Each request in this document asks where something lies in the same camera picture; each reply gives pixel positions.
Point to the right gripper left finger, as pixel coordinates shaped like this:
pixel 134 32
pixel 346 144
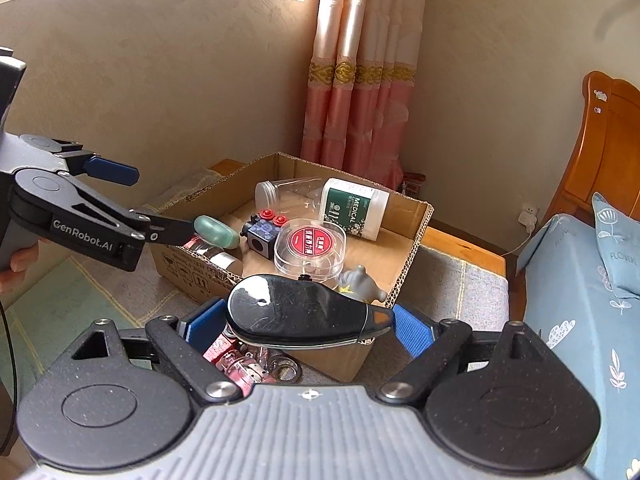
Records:
pixel 180 345

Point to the grey figurine toy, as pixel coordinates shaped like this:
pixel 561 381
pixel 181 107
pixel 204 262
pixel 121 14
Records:
pixel 358 285

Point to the yellow bottle silver cap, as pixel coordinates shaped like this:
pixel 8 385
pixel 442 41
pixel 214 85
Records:
pixel 215 255

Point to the black glossy case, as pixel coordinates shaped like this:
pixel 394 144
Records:
pixel 267 310

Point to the clear round box red label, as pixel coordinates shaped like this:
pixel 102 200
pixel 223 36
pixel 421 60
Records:
pixel 313 248

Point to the clear plastic jar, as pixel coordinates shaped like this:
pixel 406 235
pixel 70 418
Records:
pixel 289 196

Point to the person left hand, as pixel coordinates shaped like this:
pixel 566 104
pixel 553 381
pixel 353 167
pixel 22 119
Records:
pixel 20 262

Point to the wooden bed headboard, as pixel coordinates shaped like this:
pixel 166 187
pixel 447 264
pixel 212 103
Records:
pixel 605 158

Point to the red toy train block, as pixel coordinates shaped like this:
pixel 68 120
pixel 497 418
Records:
pixel 224 351

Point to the white green medicine bottle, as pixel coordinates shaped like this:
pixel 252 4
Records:
pixel 358 209

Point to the wall power socket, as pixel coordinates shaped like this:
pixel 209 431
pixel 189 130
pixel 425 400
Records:
pixel 528 217

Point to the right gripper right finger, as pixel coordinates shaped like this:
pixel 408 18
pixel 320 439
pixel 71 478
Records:
pixel 434 347

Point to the pink keychain charm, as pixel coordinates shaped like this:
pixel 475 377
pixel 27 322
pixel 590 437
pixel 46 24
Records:
pixel 261 366

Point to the grey green checked mat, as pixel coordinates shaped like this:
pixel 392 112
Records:
pixel 51 311

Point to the open cardboard box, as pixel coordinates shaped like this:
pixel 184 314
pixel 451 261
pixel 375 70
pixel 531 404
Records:
pixel 231 200

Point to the mint green oval case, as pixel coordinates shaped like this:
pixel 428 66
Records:
pixel 216 233

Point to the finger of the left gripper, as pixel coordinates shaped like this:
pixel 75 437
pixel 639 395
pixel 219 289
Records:
pixel 154 228
pixel 101 168

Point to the black toy block red wheels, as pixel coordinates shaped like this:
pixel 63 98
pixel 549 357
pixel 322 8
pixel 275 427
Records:
pixel 262 230

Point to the pink curtain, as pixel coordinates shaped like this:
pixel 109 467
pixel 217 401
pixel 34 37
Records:
pixel 360 79

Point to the blue pillow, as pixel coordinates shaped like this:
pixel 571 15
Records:
pixel 618 244

